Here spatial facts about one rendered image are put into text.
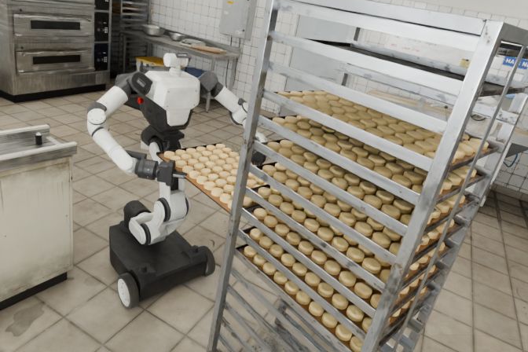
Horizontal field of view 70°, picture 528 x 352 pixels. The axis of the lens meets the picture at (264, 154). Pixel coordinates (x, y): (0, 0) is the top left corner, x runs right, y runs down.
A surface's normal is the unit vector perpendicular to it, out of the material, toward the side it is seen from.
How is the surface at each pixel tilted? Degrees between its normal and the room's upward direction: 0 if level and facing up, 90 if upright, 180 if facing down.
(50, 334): 0
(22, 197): 90
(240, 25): 90
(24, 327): 0
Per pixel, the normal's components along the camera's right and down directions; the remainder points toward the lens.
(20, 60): 0.87, 0.34
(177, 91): 0.66, 0.40
